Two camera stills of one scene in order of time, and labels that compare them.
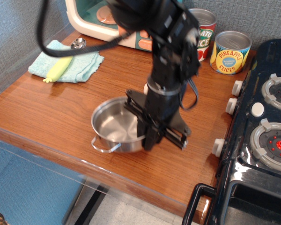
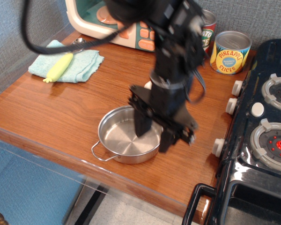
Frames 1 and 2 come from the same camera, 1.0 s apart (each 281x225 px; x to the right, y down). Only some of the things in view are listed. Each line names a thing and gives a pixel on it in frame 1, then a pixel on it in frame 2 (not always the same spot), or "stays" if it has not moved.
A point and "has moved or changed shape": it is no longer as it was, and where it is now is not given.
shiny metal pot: x=114 y=128 has moved or changed shape
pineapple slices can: x=230 y=52 stays
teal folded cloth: x=83 y=68 stays
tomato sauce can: x=207 y=20 stays
